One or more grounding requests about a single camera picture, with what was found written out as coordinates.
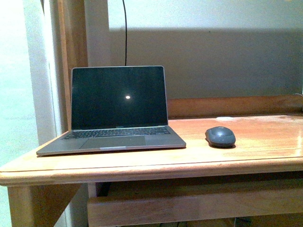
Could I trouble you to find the wooden pull-out keyboard tray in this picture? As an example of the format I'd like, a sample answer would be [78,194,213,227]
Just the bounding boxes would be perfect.
[88,179,303,227]

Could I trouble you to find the dark grey computer mouse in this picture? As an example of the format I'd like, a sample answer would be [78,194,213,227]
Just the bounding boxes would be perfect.
[205,126,236,148]

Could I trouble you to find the wooden door frame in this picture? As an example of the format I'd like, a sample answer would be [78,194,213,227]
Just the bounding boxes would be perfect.
[57,0,88,130]

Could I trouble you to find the black tray slide rail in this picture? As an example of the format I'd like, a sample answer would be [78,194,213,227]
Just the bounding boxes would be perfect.
[95,182,111,197]

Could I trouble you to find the black hanging cable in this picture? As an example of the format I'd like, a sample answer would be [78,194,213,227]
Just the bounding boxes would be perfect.
[122,0,128,67]

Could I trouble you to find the wooden desk back rail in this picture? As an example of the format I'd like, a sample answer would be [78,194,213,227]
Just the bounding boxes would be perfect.
[167,95,303,119]

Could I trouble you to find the grey open laptop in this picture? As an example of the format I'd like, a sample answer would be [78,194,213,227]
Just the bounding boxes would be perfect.
[37,66,186,157]

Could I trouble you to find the wooden desk leg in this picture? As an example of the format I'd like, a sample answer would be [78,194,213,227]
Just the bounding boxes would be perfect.
[8,183,81,227]

